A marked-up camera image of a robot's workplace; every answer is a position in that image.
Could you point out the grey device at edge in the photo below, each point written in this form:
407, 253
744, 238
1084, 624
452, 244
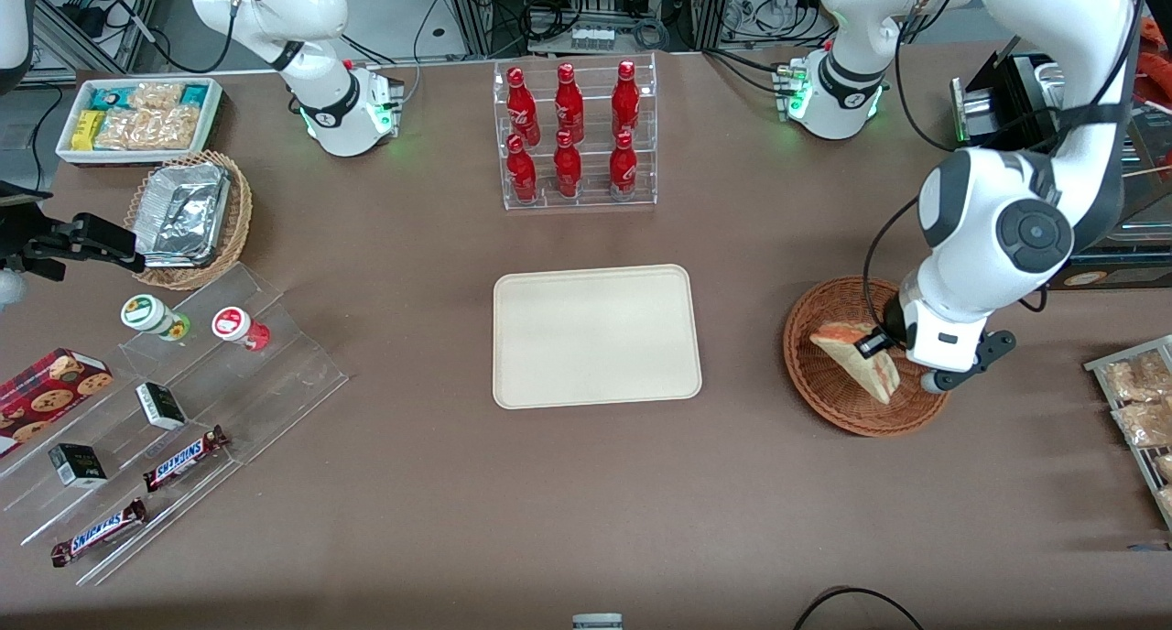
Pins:
597, 622

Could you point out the red plaid cookie box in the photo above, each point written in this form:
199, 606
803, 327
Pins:
46, 396

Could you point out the triangular sandwich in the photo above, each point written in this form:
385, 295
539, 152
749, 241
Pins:
861, 366

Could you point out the clear acrylic bottle rack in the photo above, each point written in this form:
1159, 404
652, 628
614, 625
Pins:
593, 200

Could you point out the cream rectangular tray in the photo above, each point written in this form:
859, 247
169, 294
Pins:
595, 337

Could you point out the clear bag of snacks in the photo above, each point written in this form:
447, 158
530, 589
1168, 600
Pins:
1166, 500
1165, 467
1144, 424
1140, 376

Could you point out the green lid jar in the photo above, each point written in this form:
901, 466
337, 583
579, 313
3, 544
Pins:
146, 313

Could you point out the yellow snack packet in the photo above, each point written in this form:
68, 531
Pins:
87, 131

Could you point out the white power strip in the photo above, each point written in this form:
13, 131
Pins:
593, 38

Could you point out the small clear snack bag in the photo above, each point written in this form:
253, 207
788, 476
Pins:
156, 95

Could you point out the tray of packaged snacks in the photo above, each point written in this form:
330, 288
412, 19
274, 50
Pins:
1135, 456

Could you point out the large clear snack bag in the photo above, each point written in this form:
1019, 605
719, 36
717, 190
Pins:
146, 129

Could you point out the stack of foil trays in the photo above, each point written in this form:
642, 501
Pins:
183, 213

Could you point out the brown wicker basket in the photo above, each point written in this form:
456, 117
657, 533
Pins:
824, 406

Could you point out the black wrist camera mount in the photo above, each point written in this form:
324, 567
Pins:
996, 344

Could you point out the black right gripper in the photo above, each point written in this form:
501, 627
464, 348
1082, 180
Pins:
37, 247

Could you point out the clear acrylic stepped shelf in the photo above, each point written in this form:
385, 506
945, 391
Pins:
275, 383

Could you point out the small black box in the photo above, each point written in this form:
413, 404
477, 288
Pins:
78, 465
161, 407

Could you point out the snickers bar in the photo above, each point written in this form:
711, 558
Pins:
99, 532
186, 459

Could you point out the red lid jar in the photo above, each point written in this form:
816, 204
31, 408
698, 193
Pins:
233, 324

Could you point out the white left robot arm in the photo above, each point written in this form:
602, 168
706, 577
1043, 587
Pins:
1025, 236

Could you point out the white snack bin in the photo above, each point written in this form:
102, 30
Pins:
69, 154

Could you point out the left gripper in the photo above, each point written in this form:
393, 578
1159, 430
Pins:
891, 333

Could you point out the light wicker basket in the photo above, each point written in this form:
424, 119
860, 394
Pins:
240, 213

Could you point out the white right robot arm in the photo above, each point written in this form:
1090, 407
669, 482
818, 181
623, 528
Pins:
311, 7

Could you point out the teal snack packet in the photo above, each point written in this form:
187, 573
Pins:
112, 97
195, 95

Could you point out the black countertop appliance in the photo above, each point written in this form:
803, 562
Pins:
1126, 277

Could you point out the red cola bottle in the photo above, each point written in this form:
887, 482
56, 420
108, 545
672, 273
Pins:
522, 174
623, 172
569, 106
521, 108
625, 103
568, 172

